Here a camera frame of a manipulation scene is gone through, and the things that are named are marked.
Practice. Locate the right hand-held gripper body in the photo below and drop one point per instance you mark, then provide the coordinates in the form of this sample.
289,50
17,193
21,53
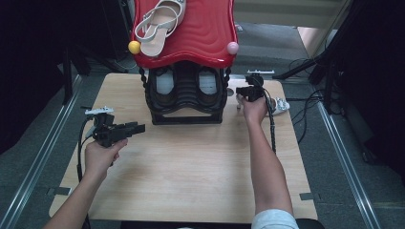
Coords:
256,90

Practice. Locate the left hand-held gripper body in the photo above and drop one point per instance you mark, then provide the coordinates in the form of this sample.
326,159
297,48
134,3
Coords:
108,132

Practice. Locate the beige slingback heel shoe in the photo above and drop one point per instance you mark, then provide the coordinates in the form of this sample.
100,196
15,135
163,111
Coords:
280,106
156,41

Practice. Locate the black leather shoe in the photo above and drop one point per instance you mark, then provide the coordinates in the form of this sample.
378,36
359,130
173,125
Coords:
165,83
207,84

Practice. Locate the red and black shoe rack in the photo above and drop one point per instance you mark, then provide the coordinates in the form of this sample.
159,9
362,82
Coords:
207,31

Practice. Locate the person's right hand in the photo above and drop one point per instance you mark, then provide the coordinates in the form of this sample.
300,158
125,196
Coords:
254,111

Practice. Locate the person's left hand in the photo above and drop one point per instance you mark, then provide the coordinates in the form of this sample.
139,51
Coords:
102,159

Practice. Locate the small grey round cap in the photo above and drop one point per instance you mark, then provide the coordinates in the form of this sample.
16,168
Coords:
230,92

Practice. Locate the black tripod stand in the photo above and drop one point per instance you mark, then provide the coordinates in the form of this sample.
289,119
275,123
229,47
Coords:
299,67

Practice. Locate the black pole stand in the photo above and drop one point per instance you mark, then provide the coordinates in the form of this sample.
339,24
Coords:
67,82

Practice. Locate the grey tape piece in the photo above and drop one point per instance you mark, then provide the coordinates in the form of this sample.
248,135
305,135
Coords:
59,191

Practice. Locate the black curtain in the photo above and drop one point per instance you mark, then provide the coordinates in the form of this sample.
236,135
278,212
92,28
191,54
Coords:
28,63
382,79

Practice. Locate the black tape piece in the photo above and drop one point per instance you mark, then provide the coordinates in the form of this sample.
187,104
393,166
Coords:
307,196

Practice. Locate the person's white shirt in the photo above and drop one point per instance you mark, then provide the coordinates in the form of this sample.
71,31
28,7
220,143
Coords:
273,220

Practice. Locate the metal floor rail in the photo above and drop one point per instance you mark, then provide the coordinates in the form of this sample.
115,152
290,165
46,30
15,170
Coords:
350,178
41,149

